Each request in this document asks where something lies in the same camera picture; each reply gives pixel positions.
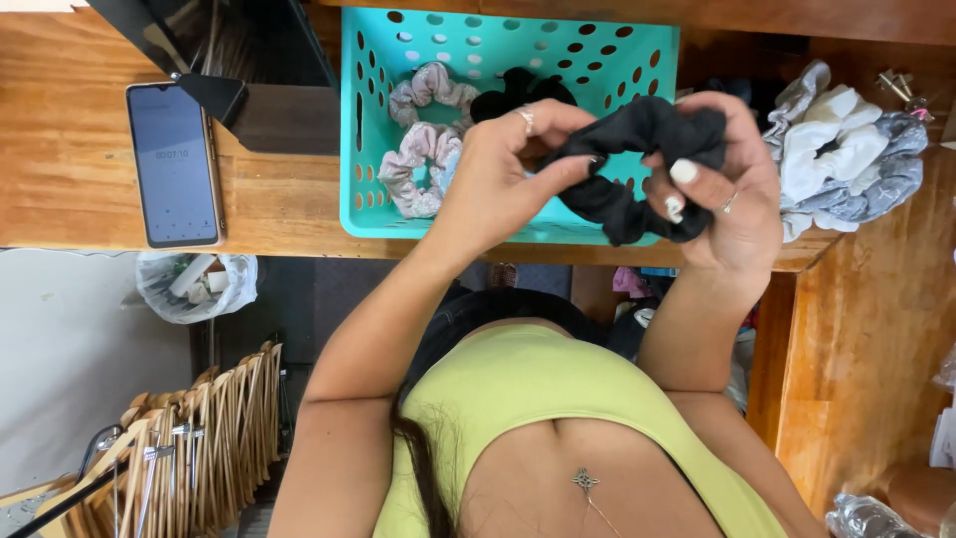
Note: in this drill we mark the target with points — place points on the small black scrunchie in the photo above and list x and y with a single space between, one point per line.
515 90

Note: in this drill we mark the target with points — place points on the metal hair clips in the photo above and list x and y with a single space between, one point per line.
900 86

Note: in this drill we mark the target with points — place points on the silver grey scrunchie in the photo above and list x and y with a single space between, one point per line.
795 97

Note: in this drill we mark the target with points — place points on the white fabric scrunchie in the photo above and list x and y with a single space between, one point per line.
825 146

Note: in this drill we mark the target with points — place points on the person's right hand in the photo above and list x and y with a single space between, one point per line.
751 209

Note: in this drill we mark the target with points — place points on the person's left hand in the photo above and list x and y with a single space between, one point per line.
489 190

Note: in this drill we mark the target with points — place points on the row of wooden hangers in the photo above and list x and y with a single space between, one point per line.
216 426

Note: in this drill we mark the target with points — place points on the smartphone with gold edge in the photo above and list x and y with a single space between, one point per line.
173 164

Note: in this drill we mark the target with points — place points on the shiny pink scrunchie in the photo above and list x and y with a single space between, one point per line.
418 146
429 84

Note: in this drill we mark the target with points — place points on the black metal clothes rail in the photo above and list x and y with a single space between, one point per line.
67 502

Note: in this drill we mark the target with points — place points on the black monitor with stand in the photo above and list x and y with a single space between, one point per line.
246 45

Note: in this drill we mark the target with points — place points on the teal perforated plastic basket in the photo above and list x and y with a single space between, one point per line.
493 34

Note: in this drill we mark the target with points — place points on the light green top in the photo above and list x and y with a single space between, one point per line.
538 373

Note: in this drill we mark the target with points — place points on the large black fabric scrunchie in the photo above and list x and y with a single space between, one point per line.
620 202

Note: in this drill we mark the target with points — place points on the grey patterned scrunchie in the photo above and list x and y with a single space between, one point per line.
892 179

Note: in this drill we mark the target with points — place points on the person's right fingers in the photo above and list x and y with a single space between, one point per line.
698 190

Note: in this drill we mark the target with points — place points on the clear plastic bag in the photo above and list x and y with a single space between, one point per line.
866 519

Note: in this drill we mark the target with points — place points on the black pants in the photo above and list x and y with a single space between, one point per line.
478 314

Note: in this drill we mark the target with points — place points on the white plastic trash bag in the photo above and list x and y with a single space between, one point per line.
196 291

